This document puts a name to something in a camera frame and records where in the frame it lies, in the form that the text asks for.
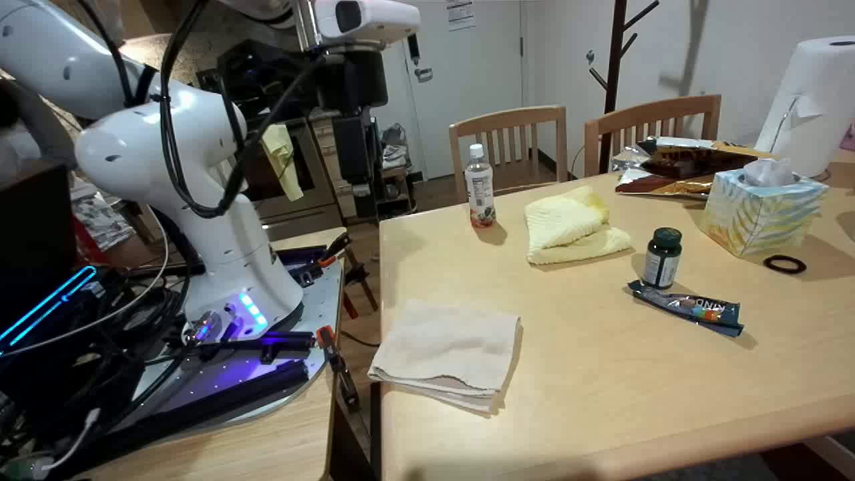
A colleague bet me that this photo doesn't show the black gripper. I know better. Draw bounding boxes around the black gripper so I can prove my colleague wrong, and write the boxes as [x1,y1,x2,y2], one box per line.
[327,49,393,195]

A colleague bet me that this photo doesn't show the tall tea bottle white cap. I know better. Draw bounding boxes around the tall tea bottle white cap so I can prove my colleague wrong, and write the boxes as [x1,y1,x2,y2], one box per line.
[462,141,500,231]

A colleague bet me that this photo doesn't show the small green-capped bottle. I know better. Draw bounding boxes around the small green-capped bottle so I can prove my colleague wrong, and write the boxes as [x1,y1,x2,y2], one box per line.
[641,224,687,291]

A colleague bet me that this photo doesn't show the wooden cabinet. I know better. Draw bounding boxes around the wooden cabinet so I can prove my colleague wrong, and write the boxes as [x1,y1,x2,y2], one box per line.
[237,105,357,231]

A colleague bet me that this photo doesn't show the hanging yellow rag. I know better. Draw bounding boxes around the hanging yellow rag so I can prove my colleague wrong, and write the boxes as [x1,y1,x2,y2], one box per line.
[257,120,306,203]

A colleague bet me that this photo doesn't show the wooden chair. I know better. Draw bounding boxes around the wooden chair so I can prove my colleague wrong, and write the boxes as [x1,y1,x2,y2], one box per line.
[446,101,572,203]
[581,92,723,180]

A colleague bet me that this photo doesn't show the beige folded cloth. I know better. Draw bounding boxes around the beige folded cloth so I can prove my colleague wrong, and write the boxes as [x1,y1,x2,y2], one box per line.
[365,300,527,419]

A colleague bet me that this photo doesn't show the yellow cloth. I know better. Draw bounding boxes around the yellow cloth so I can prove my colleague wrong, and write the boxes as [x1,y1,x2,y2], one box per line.
[520,184,635,268]

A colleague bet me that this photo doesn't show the dark wooden coat rack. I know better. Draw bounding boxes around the dark wooden coat rack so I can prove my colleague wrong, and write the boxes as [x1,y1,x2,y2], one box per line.
[585,0,661,177]

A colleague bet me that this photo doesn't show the silver snack bag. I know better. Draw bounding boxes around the silver snack bag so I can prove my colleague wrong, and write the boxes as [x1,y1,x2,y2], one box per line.
[611,144,715,203]

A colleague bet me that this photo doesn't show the black monitor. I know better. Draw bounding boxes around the black monitor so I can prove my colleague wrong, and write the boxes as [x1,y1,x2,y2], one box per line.
[0,163,76,315]

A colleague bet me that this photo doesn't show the brown snack bag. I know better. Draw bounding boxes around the brown snack bag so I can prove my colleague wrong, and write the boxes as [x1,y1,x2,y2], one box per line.
[635,133,774,181]

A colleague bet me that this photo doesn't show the blue-lit black computer box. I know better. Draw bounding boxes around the blue-lit black computer box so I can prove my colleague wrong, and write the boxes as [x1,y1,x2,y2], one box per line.
[0,262,100,356]

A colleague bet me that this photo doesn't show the dark blue tube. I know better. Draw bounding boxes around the dark blue tube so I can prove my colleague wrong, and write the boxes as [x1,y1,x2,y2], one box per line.
[624,278,746,340]

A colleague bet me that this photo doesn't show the patterned tissue box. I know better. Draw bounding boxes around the patterned tissue box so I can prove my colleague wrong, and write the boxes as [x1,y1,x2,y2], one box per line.
[696,157,831,262]

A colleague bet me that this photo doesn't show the white electric water pot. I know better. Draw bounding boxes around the white electric water pot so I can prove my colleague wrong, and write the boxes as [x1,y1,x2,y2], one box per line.
[754,36,855,180]

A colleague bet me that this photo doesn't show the wall intercom handset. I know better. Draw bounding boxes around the wall intercom handset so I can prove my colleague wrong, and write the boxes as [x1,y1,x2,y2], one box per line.
[404,30,436,85]

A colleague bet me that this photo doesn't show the black clamp orange handle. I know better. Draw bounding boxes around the black clamp orange handle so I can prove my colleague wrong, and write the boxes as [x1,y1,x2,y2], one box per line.
[315,324,362,414]

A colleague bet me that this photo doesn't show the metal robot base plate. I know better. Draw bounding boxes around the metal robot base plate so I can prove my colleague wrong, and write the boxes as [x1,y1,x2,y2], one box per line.
[123,244,353,426]

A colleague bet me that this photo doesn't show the black ring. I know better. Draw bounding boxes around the black ring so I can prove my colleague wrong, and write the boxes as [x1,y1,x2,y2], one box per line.
[762,252,808,278]

